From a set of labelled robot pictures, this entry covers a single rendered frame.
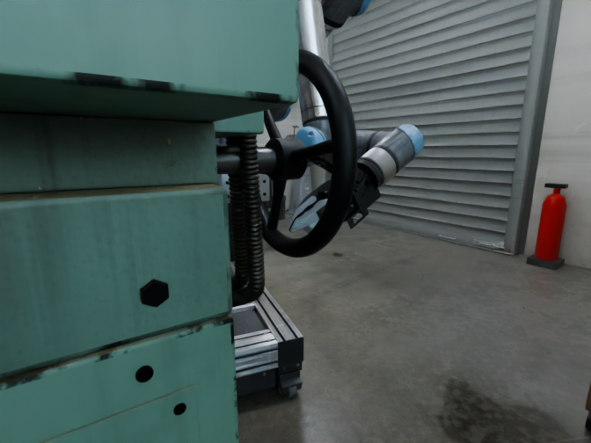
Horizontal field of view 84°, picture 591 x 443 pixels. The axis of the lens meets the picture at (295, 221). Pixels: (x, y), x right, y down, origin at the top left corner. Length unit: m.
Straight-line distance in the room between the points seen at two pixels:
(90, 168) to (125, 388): 0.13
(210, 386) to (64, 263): 0.12
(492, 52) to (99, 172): 3.20
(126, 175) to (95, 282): 0.06
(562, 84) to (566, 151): 0.47
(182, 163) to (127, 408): 0.15
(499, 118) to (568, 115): 0.43
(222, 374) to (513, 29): 3.19
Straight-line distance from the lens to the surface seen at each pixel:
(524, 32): 3.23
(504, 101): 3.18
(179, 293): 0.22
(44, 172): 0.22
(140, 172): 0.22
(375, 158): 0.68
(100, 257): 0.20
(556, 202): 2.92
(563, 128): 3.08
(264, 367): 1.14
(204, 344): 0.24
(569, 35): 3.18
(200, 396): 0.26
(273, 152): 0.46
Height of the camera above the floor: 0.82
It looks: 12 degrees down
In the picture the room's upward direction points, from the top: straight up
